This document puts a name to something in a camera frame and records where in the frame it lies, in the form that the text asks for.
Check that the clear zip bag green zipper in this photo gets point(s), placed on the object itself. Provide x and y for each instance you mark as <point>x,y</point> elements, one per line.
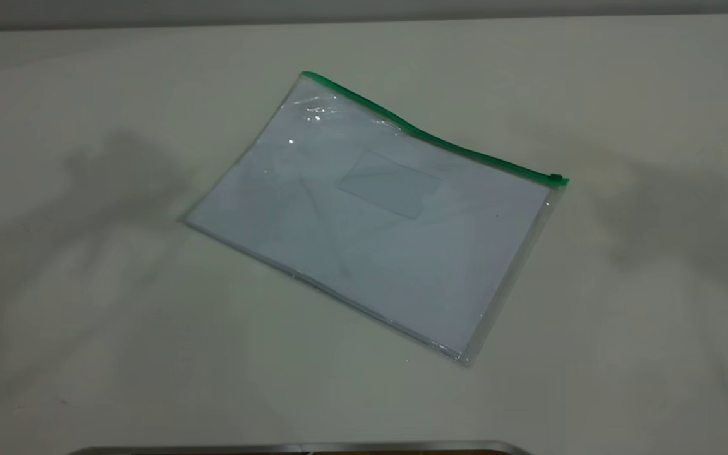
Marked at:
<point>370,215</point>

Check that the white paper stack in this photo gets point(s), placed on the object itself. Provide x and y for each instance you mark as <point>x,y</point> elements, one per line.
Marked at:
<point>389,240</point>

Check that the green zipper slider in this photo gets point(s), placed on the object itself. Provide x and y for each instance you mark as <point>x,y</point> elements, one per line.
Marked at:
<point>555,179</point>

